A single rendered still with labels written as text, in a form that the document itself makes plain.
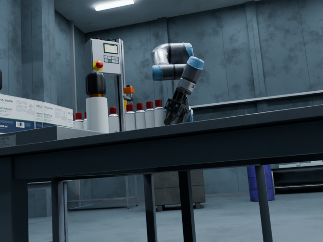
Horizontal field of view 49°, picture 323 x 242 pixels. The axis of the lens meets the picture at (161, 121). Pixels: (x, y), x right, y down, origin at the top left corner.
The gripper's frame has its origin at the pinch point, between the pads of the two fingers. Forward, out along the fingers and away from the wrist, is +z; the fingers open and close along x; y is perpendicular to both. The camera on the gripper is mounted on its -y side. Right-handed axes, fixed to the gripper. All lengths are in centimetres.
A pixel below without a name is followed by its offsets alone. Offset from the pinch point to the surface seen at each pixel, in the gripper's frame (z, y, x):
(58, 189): 77, -56, -84
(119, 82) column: -11.3, -11.8, -42.7
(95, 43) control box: -26, -1, -58
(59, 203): 86, -57, -79
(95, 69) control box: -13, 0, -52
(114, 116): 5.0, 2.6, -28.3
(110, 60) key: -20, -7, -50
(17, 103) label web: 11, 53, -40
